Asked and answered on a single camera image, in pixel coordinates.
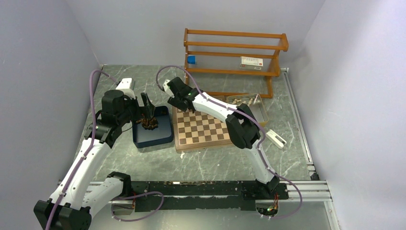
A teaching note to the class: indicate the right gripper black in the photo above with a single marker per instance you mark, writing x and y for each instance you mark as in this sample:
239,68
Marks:
174,101

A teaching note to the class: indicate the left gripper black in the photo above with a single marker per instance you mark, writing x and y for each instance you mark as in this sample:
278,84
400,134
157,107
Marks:
147,110

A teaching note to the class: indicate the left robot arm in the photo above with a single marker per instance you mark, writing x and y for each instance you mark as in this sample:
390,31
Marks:
70,207

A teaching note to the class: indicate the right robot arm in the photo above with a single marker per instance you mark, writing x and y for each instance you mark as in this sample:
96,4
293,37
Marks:
243,129

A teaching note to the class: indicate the pile of brown chess pieces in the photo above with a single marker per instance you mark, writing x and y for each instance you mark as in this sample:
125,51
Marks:
148,123

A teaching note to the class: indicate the dark blue tray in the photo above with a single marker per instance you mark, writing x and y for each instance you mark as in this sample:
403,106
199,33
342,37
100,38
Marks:
162,134

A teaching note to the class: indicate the wooden chessboard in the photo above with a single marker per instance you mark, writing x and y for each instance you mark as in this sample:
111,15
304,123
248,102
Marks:
197,130

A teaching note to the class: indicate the blue box on shelf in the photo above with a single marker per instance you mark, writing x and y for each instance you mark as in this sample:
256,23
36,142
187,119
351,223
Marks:
191,59

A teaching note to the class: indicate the orange wooden shelf rack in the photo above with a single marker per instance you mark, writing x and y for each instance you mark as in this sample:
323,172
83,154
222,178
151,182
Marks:
219,52

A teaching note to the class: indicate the white red box on shelf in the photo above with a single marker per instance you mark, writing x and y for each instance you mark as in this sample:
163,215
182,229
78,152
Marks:
251,62

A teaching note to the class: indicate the white flat device on table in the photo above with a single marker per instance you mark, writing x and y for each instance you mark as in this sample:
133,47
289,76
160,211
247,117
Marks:
276,139

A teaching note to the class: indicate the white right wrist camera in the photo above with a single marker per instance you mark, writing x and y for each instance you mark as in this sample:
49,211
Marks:
167,89

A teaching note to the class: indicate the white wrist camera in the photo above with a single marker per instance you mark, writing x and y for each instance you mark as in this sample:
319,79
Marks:
126,85
167,89

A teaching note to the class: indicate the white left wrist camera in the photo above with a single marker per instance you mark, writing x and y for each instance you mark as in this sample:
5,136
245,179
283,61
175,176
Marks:
126,85

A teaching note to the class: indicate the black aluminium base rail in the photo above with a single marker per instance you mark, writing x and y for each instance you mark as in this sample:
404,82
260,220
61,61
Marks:
243,195

